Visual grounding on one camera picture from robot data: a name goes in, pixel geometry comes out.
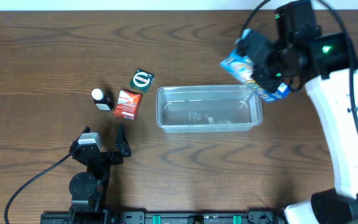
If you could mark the red Panadol ActiFast box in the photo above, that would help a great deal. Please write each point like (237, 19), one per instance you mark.
(128, 104)

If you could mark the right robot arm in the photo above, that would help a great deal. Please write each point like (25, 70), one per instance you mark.
(326, 66)

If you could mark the clear plastic container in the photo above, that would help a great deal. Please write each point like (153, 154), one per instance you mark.
(207, 109)

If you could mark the green Zam-Buk box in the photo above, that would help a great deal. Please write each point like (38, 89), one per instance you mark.
(142, 80)

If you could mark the dark syrup bottle white cap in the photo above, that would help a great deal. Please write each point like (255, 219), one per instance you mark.
(102, 101)

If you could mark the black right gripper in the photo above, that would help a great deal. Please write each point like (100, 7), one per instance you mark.
(260, 76)

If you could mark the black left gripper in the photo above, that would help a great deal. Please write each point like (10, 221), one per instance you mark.
(105, 156)

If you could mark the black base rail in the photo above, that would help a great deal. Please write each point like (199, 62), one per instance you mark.
(166, 217)

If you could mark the blue fever patch box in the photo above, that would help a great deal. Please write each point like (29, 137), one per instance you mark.
(241, 68)

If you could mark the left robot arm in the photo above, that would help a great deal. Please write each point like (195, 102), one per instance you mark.
(89, 189)

